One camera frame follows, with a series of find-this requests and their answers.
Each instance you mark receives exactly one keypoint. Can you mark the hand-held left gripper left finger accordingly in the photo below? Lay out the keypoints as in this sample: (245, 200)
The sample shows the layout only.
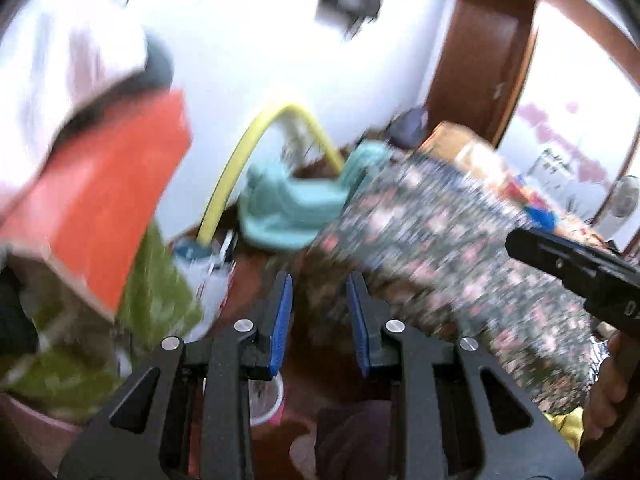
(281, 330)

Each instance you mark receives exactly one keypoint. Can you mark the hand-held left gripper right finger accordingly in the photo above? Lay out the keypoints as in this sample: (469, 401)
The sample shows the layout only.
(359, 332)

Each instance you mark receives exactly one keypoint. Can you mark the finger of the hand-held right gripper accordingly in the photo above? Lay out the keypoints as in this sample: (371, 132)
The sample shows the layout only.
(545, 255)

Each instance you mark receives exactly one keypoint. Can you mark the person's right hand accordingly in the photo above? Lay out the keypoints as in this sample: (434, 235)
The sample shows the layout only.
(605, 390)

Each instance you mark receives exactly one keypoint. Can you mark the pink white cup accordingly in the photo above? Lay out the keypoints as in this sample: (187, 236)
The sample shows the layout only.
(265, 402)

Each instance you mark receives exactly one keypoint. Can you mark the white plastic bag red print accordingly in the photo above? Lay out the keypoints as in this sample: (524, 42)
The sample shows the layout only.
(215, 290)

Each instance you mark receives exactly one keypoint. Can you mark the white electric fan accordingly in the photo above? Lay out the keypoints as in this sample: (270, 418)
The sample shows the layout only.
(622, 210)

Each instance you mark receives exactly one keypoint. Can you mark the white appliance box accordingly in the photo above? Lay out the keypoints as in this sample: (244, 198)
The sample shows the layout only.
(550, 172)

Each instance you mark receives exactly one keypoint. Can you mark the dark floral blanket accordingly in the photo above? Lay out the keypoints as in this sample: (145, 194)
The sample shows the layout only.
(450, 270)

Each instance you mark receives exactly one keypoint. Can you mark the teal cloth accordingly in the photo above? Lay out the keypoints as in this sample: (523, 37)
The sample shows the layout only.
(295, 210)

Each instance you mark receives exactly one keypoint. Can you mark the green floral bag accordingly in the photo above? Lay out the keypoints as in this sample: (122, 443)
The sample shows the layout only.
(155, 285)

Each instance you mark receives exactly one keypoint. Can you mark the yellow cloth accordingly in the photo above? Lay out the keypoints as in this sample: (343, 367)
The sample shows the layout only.
(567, 427)

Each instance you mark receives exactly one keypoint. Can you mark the yellow foam tube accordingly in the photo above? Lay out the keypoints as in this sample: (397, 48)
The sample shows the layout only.
(227, 180)

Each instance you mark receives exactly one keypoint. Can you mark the white cabinet with heart stickers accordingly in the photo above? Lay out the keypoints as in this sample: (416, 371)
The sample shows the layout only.
(580, 85)

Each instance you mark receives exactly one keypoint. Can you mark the dark blue cloth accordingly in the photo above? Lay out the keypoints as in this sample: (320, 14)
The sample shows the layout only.
(410, 127)

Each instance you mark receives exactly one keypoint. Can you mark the brown wooden door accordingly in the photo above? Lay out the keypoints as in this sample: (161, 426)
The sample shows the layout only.
(480, 60)

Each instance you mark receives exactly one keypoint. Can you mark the orange red box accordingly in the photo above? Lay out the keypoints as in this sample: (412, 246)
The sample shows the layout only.
(100, 200)

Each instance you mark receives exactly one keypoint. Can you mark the pink plastic tub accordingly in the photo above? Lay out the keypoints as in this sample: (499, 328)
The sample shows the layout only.
(35, 440)

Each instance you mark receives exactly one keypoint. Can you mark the white cloth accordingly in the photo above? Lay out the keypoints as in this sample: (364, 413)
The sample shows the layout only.
(60, 60)

